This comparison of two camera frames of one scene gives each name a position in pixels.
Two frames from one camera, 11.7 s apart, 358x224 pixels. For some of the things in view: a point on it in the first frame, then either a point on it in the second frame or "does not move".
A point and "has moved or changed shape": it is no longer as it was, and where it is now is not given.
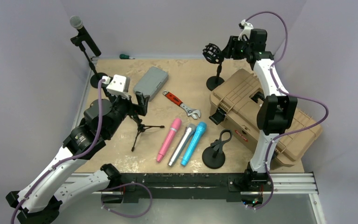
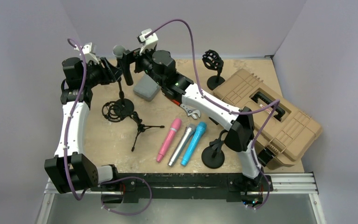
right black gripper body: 238,49 to 143,62
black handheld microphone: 76,22 to 118,51
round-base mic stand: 213,157 does not move
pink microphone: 176,124 does not move
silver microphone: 189,129 does not move
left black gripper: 134,108 to 110,73
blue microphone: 196,136 does not move
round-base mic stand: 77,40 has moved or changed shape
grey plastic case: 152,82 does not move
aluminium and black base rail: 231,187 does not move
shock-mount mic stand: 213,53 has moved or changed shape
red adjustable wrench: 189,111 does not move
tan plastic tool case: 234,101 does not move
